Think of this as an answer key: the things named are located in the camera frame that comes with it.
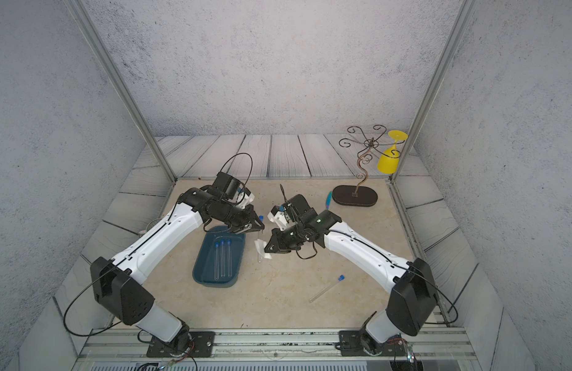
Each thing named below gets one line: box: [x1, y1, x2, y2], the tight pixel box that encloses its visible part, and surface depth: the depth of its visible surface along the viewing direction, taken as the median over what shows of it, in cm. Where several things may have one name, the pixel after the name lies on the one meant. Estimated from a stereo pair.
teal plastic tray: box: [192, 225, 246, 288], surface depth 91 cm
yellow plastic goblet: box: [377, 129, 409, 175], surface depth 95 cm
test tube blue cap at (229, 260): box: [227, 239, 232, 278], surface depth 93 cm
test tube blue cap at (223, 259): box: [220, 238, 226, 279], surface depth 93 cm
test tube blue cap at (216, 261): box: [214, 241, 220, 281], surface depth 93 cm
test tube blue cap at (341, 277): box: [308, 274, 346, 303], surface depth 86 cm
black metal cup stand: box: [332, 125, 405, 208], surface depth 113 cm
